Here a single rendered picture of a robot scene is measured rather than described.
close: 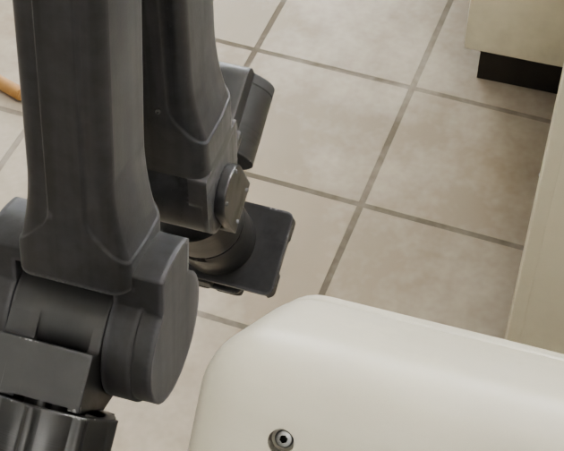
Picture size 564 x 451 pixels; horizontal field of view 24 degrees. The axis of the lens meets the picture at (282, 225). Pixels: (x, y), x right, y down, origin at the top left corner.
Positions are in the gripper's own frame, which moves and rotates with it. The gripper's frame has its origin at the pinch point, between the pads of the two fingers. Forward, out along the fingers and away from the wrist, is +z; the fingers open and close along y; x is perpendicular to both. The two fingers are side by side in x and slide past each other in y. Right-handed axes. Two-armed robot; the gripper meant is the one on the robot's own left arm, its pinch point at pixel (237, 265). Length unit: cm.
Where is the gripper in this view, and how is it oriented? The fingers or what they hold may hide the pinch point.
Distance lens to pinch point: 106.1
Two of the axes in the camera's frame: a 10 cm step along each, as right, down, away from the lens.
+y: -9.5, -2.3, 1.9
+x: -2.7, 9.4, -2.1
